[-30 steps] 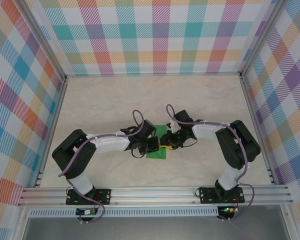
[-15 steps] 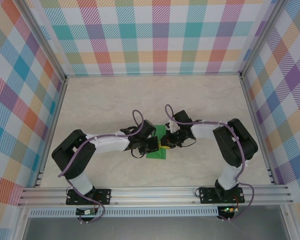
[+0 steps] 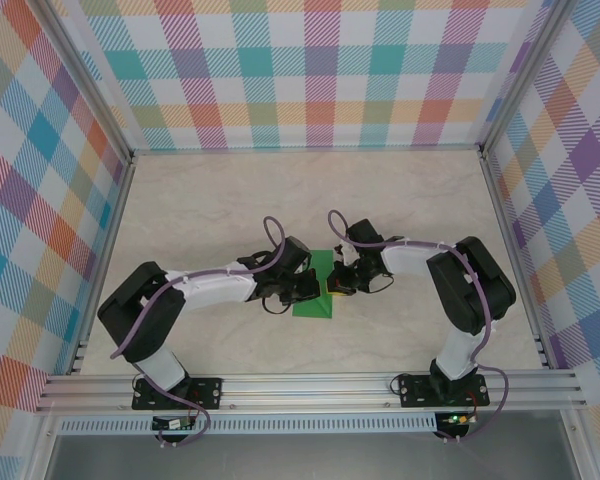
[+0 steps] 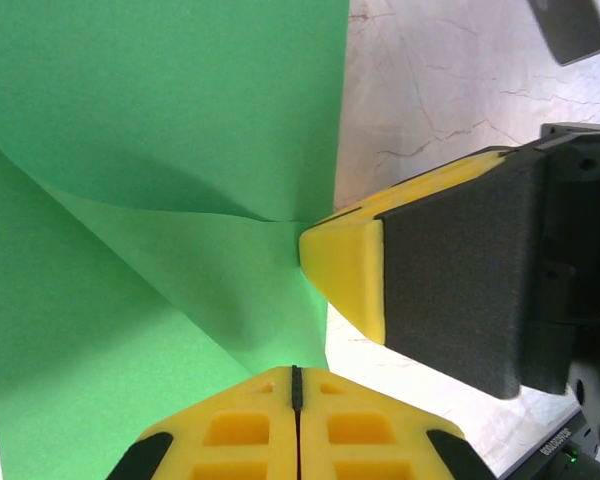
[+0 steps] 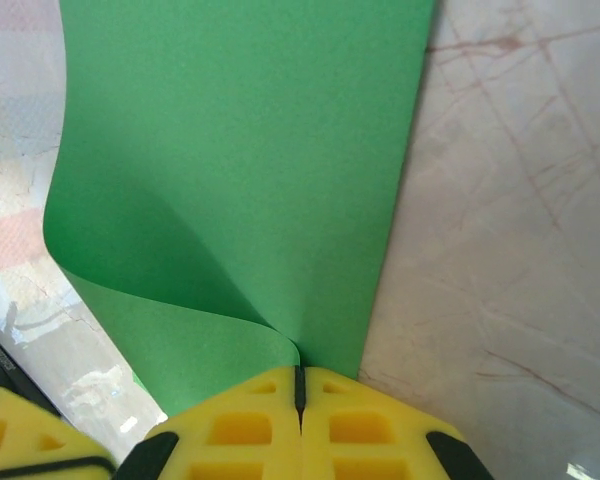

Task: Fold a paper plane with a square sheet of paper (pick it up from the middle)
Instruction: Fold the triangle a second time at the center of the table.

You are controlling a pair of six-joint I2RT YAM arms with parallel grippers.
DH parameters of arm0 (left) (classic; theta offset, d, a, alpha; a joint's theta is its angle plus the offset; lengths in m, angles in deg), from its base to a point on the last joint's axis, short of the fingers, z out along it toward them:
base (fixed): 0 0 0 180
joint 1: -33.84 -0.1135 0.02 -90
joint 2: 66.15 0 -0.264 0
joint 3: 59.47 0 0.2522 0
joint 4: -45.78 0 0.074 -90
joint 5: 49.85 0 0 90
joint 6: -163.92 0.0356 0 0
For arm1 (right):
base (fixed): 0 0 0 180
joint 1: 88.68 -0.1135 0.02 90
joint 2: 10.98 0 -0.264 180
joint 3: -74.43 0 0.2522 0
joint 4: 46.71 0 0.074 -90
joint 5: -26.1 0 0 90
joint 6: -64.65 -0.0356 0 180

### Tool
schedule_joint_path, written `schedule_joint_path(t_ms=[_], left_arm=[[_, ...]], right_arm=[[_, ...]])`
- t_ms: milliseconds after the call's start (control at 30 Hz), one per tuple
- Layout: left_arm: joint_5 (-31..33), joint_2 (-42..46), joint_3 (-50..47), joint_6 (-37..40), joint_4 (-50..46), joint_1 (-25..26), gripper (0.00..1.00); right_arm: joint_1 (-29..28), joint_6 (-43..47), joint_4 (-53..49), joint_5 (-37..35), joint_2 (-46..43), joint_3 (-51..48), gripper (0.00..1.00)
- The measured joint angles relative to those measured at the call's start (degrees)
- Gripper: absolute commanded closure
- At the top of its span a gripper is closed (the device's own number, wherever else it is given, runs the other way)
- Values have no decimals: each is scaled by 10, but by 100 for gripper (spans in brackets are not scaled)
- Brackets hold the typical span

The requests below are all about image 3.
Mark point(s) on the green paper sheet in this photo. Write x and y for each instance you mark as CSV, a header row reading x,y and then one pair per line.
x,y
320,306

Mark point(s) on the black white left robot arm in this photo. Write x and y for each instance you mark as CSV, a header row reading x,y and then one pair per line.
x,y
140,315

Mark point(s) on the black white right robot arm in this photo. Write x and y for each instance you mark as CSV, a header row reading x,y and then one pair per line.
x,y
470,290

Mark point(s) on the grey metal panel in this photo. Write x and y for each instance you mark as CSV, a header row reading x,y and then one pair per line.
x,y
305,460

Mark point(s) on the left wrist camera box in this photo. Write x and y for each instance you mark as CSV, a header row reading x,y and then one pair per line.
x,y
294,254

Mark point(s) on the wide aluminium mounting rail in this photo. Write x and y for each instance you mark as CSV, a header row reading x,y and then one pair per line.
x,y
305,392

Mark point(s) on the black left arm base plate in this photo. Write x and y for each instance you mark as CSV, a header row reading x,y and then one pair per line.
x,y
210,392

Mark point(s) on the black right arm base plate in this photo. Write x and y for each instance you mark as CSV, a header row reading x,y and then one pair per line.
x,y
412,392

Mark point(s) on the thin aluminium table edge rail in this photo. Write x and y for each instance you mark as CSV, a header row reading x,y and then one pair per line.
x,y
305,148

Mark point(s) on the aluminium table side rail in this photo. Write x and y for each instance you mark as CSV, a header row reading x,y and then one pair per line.
x,y
506,225
113,225

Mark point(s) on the aluminium frame post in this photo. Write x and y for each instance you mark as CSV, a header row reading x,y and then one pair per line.
x,y
90,75
523,75

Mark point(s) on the aluminium frame leg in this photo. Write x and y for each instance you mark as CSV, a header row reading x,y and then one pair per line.
x,y
577,450
42,450

